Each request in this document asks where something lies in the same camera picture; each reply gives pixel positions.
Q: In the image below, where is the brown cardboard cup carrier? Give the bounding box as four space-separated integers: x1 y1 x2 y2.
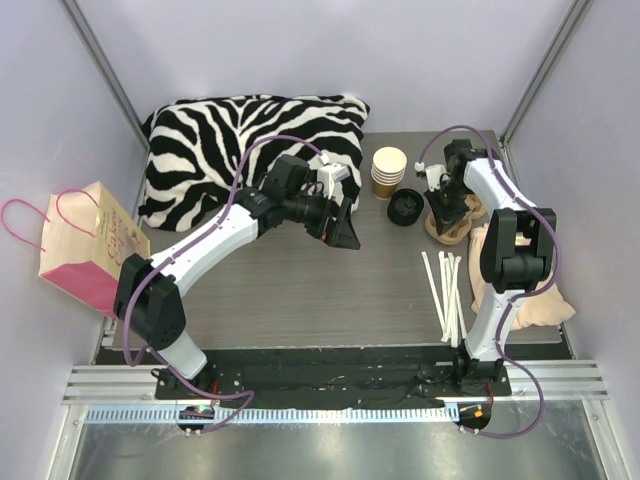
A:
424 194 486 246

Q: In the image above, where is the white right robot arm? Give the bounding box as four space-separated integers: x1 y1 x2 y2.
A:
425 139 556 395

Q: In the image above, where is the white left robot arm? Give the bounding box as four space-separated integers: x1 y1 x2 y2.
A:
114 155 360 399

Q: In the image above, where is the black cup lid stack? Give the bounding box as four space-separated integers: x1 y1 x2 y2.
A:
387 188 425 226

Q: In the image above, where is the white wrapped straw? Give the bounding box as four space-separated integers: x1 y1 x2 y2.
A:
438 251 450 342
447 253 459 348
452 254 469 345
421 251 449 343

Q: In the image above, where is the stack of paper cups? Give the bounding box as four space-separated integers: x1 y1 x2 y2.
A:
371 147 408 199

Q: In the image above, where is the zebra print pillow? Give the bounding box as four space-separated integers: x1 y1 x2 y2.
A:
138 94 370 232

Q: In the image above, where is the beige folded cloth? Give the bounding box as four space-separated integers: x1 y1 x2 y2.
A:
468 224 576 331

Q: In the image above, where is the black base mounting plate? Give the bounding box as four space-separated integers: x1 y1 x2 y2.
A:
97 344 571 411

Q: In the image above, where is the pink paper gift bag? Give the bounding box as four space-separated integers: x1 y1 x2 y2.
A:
0 180 152 317

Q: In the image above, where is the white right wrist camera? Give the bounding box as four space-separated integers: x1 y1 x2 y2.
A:
414 162 449 192

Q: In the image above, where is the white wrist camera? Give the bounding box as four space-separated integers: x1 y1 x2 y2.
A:
316 155 350 199
414 162 449 192

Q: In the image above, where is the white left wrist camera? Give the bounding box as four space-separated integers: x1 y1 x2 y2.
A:
316 155 350 199

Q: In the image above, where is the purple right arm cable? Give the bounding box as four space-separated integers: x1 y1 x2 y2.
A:
414 124 559 439

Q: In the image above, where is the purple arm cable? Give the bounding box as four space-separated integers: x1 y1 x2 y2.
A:
122 134 329 436
414 124 559 439

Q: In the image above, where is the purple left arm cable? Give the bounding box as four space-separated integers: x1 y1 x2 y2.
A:
122 134 329 436

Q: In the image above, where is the perforated metal rail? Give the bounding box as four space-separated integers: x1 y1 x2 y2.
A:
84 403 459 425

